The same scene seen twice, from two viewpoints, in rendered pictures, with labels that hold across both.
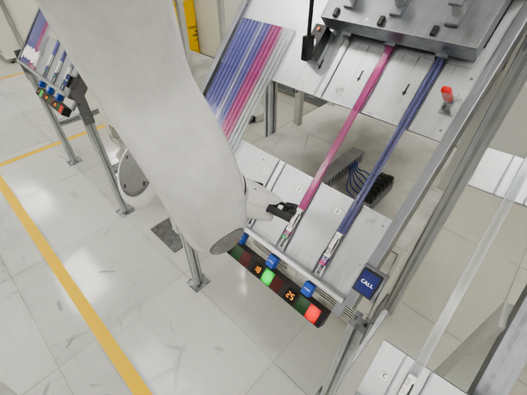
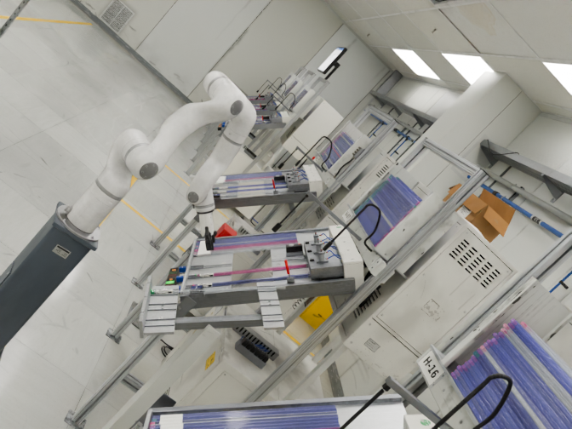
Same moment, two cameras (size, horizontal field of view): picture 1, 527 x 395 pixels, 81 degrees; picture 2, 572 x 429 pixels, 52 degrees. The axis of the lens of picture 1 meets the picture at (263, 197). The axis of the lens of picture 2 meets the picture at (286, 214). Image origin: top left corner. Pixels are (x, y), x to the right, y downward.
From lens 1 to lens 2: 2.15 m
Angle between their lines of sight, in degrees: 43
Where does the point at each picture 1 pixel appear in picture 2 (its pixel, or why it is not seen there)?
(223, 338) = (84, 353)
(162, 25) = (228, 153)
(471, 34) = (315, 265)
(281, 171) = (226, 265)
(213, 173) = (208, 177)
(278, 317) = (117, 392)
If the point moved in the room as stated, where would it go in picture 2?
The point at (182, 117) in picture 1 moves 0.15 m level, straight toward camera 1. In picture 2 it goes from (216, 166) to (199, 160)
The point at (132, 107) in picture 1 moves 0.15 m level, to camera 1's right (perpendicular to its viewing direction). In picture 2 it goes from (213, 157) to (231, 180)
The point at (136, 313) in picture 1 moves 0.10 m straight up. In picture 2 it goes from (73, 298) to (84, 285)
